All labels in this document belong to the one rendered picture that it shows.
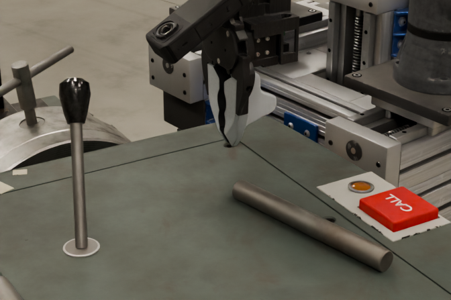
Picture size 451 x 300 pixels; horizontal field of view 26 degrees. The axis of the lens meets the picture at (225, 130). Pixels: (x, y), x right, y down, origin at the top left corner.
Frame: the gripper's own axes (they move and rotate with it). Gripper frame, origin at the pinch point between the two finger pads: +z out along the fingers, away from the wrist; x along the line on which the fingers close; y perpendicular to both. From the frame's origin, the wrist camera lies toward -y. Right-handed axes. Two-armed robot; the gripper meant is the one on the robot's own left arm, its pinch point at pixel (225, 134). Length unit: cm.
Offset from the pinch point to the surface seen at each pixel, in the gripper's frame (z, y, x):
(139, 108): 130, 121, 288
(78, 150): -4.3, -19.1, -4.0
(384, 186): 4.1, 12.8, -13.0
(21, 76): -1.0, -14.7, 26.3
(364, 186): 3.9, 10.5, -12.3
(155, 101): 130, 131, 292
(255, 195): 2.4, -2.4, -10.3
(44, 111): 6.0, -10.9, 29.8
